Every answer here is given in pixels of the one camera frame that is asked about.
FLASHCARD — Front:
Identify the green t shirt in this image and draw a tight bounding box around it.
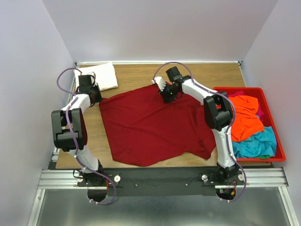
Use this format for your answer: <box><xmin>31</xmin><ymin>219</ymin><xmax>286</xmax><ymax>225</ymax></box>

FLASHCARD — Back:
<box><xmin>257</xmin><ymin>155</ymin><xmax>271</xmax><ymax>159</ymax></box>

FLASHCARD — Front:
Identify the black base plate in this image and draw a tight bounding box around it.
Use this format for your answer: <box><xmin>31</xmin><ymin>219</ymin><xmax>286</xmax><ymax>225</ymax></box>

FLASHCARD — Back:
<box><xmin>75</xmin><ymin>167</ymin><xmax>245</xmax><ymax>200</ymax></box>

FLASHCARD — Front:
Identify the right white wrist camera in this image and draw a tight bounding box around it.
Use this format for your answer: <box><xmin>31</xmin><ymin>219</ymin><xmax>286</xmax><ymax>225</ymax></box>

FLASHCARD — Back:
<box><xmin>151</xmin><ymin>76</ymin><xmax>166</xmax><ymax>92</ymax></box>

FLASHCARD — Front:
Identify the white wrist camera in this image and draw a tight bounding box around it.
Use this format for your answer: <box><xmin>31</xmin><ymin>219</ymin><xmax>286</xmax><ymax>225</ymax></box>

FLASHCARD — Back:
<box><xmin>151</xmin><ymin>76</ymin><xmax>166</xmax><ymax>92</ymax></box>
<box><xmin>88</xmin><ymin>72</ymin><xmax>96</xmax><ymax>87</ymax></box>

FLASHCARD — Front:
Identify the teal t shirt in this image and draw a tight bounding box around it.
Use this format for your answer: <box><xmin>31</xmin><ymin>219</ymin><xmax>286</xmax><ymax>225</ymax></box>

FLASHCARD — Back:
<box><xmin>232</xmin><ymin>127</ymin><xmax>277</xmax><ymax>158</ymax></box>

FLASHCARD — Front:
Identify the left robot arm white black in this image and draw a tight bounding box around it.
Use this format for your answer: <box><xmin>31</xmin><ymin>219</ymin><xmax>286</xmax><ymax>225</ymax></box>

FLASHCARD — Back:
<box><xmin>51</xmin><ymin>73</ymin><xmax>106</xmax><ymax>186</ymax></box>

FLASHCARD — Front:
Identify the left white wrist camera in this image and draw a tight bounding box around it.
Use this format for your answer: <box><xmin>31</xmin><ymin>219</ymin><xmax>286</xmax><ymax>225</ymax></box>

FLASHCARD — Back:
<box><xmin>88</xmin><ymin>72</ymin><xmax>96</xmax><ymax>87</ymax></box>

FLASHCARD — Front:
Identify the magenta t shirt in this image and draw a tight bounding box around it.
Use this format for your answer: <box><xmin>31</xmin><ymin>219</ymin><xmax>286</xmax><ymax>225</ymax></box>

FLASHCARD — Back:
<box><xmin>229</xmin><ymin>90</ymin><xmax>264</xmax><ymax>122</ymax></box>

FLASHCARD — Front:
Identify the folded white t shirt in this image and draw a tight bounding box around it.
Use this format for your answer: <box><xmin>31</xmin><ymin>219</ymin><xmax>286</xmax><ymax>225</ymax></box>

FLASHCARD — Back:
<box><xmin>79</xmin><ymin>62</ymin><xmax>118</xmax><ymax>91</ymax></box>

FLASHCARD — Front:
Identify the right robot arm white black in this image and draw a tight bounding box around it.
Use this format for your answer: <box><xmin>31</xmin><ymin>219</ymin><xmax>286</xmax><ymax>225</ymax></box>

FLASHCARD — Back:
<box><xmin>152</xmin><ymin>66</ymin><xmax>240</xmax><ymax>185</ymax></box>

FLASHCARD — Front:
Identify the dark red t shirt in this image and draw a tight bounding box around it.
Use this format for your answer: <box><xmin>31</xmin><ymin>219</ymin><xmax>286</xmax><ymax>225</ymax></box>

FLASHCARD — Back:
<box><xmin>99</xmin><ymin>85</ymin><xmax>216</xmax><ymax>167</ymax></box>

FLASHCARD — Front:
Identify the orange t shirt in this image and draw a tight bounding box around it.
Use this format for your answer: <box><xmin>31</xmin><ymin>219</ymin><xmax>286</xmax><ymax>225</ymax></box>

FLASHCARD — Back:
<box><xmin>230</xmin><ymin>95</ymin><xmax>264</xmax><ymax>142</ymax></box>

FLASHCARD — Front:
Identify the aluminium frame rail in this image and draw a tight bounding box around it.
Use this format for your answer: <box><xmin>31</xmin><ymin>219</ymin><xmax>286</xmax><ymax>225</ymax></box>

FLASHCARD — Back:
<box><xmin>27</xmin><ymin>61</ymin><xmax>294</xmax><ymax>226</ymax></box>

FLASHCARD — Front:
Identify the red plastic bin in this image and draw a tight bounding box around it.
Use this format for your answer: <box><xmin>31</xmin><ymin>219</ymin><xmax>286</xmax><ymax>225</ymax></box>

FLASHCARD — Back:
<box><xmin>214</xmin><ymin>87</ymin><xmax>285</xmax><ymax>162</ymax></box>

